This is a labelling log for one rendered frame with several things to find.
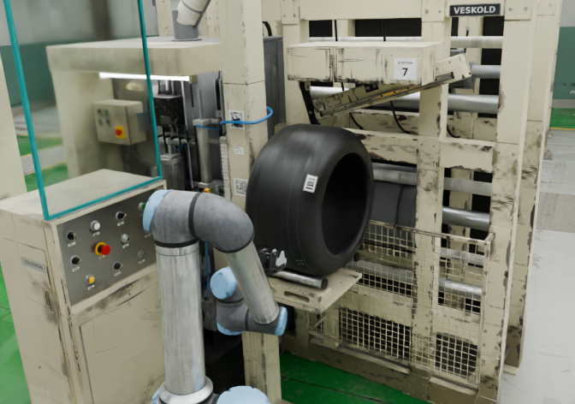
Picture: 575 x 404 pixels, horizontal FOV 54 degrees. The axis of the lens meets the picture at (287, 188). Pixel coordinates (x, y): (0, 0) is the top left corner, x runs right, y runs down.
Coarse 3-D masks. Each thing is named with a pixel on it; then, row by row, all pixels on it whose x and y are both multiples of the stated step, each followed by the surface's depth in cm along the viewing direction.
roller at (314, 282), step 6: (282, 270) 229; (288, 270) 228; (294, 270) 228; (276, 276) 232; (282, 276) 229; (288, 276) 227; (294, 276) 226; (300, 276) 224; (306, 276) 223; (312, 276) 222; (318, 276) 222; (300, 282) 225; (306, 282) 223; (312, 282) 221; (318, 282) 220; (324, 282) 220; (324, 288) 220
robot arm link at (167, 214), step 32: (160, 192) 142; (192, 192) 142; (160, 224) 139; (192, 224) 137; (160, 256) 143; (192, 256) 143; (160, 288) 146; (192, 288) 145; (192, 320) 147; (192, 352) 150; (192, 384) 152
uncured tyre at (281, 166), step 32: (288, 128) 220; (320, 128) 216; (256, 160) 215; (288, 160) 205; (320, 160) 203; (352, 160) 245; (256, 192) 208; (288, 192) 201; (320, 192) 202; (352, 192) 251; (256, 224) 210; (288, 224) 202; (320, 224) 205; (352, 224) 249; (288, 256) 210; (320, 256) 210; (352, 256) 233
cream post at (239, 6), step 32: (224, 0) 216; (256, 0) 219; (224, 32) 220; (256, 32) 222; (224, 64) 225; (256, 64) 224; (224, 96) 229; (256, 96) 227; (256, 128) 231; (256, 352) 262; (256, 384) 268
